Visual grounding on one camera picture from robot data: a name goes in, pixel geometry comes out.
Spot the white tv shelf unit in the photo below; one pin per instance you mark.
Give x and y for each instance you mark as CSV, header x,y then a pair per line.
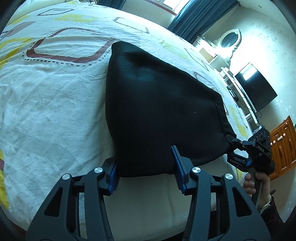
x,y
243,100

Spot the person's right hand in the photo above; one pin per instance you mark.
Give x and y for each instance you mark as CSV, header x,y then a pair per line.
x,y
249,188

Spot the white oval vanity mirror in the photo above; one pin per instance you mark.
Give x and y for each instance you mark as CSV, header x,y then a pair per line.
x,y
229,42

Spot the black flat television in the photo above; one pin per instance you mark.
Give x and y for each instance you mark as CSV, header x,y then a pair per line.
x,y
257,88

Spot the white vanity dresser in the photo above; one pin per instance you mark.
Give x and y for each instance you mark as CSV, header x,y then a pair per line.
x,y
210,52

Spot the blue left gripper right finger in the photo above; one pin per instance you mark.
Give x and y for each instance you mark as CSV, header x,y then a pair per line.
x,y
182,172

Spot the wooden cabinet with knobs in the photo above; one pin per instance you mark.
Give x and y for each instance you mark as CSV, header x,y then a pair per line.
x,y
282,141

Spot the black pants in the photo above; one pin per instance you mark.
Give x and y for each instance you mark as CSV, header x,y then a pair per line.
x,y
152,105

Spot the patterned white bed sheet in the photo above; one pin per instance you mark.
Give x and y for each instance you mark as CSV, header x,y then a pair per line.
x,y
54,58

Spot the blue right window curtain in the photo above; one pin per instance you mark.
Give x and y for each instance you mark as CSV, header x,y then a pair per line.
x,y
196,17

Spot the window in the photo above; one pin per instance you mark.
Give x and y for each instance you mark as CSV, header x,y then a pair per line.
x,y
171,6

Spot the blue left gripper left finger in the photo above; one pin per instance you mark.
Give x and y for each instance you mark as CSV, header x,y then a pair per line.
x,y
110,180

